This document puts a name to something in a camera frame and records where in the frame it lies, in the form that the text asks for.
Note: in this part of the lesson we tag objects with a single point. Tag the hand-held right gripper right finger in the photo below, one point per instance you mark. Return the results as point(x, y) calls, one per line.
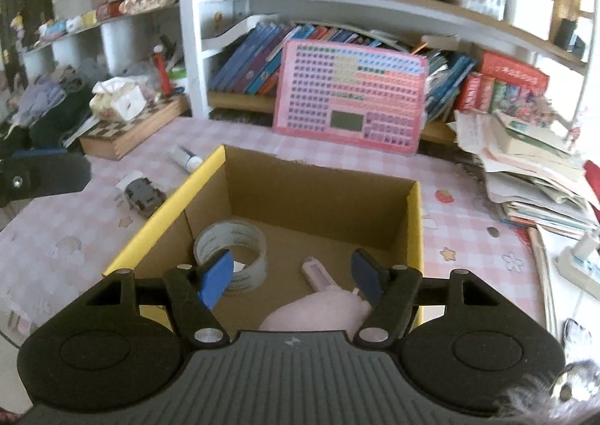
point(365, 275)

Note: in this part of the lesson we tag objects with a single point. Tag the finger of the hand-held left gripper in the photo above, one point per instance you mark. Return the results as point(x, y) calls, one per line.
point(51, 176)

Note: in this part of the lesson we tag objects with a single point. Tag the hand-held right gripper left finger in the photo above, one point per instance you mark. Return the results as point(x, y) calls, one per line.
point(215, 279)

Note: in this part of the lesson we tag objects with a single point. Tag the small pink device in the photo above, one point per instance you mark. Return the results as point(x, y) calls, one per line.
point(318, 272)

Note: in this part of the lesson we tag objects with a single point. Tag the clear tape roll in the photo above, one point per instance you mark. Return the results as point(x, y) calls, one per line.
point(253, 242)

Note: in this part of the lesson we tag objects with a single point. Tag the pink plush toy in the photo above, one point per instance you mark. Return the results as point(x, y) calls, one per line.
point(314, 312)

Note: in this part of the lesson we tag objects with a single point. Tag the grey toy car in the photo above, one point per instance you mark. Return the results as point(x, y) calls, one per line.
point(143, 195)

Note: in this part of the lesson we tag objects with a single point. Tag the yellow cardboard box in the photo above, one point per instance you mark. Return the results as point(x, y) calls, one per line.
point(304, 200)

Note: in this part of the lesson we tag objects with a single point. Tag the white spray bottle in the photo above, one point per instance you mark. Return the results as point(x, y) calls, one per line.
point(185, 158)

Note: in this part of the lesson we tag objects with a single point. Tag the pile of clothes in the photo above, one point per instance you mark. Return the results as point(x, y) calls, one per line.
point(51, 111)

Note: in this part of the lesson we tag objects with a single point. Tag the wooden chess box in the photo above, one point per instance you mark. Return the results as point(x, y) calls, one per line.
point(136, 130)

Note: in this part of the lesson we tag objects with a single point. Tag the floral tissue pack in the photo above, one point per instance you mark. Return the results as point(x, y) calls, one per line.
point(117, 99)

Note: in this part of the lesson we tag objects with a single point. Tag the row of small packets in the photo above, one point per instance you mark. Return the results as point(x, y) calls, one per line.
point(70, 24)

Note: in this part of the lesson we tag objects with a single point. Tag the red bottle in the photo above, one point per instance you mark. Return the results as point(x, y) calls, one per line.
point(164, 71)

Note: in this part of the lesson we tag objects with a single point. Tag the white jar green label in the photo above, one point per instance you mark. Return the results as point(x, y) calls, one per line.
point(179, 78)

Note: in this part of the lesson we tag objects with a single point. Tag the pink toy learning tablet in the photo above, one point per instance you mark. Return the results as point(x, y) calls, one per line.
point(347, 92)

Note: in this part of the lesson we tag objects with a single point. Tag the stack of papers and books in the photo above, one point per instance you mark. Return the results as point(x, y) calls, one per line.
point(525, 172)

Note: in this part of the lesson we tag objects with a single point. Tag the white shelf unit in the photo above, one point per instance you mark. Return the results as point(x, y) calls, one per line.
point(192, 31)

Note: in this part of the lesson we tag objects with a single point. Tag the row of blue books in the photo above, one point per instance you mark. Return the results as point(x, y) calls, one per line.
point(450, 83)
point(253, 59)

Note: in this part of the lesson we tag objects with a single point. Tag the red boxed books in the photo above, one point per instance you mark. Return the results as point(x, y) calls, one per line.
point(478, 92)

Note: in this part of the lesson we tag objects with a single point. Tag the white power strip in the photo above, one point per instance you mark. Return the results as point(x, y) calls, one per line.
point(581, 270)

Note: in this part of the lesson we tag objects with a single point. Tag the white charger adapter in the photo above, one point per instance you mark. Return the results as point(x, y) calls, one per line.
point(586, 247)

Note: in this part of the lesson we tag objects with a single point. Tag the colourful paper flowers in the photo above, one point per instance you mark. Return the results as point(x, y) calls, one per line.
point(539, 106)

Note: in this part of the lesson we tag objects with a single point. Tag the red cloth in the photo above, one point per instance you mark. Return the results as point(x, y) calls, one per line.
point(594, 186)

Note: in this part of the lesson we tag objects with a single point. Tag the thick red book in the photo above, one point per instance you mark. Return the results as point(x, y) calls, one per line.
point(511, 69)

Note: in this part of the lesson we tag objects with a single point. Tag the white pen box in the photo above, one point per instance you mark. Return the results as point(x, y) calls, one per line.
point(529, 12)

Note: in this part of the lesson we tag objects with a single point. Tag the small black box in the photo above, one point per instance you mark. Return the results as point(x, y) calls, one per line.
point(569, 36)

